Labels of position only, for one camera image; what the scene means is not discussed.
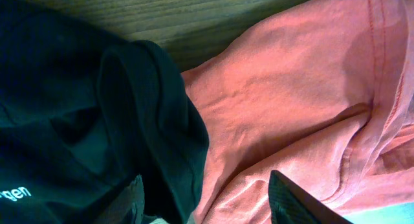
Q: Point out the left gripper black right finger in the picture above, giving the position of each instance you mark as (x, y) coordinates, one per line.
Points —
(290, 204)

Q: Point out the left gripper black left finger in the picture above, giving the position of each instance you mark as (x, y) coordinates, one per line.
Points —
(128, 206)

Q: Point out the orange soccer t-shirt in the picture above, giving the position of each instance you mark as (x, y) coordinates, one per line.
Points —
(323, 93)

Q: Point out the black garment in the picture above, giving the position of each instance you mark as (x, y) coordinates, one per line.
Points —
(83, 112)

